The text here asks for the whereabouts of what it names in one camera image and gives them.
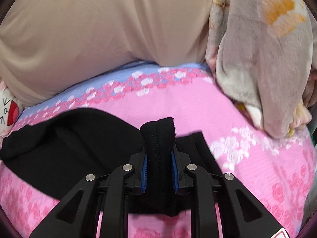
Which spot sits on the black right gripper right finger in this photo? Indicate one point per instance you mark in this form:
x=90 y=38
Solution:
x=182 y=182

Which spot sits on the beige pillow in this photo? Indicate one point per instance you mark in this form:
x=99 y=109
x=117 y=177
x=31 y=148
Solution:
x=49 y=45

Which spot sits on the grey floral blanket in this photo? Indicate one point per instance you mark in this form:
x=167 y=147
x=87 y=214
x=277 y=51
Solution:
x=262 y=54

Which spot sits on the black pants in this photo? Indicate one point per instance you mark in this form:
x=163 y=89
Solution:
x=53 y=156

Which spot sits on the white cartoon face cushion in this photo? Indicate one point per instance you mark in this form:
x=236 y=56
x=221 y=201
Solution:
x=10 y=110

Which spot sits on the pink floral bed sheet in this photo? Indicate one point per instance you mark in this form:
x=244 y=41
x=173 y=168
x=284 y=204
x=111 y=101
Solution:
x=280 y=173

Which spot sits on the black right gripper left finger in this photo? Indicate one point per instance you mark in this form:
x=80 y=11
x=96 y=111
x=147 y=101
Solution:
x=137 y=182

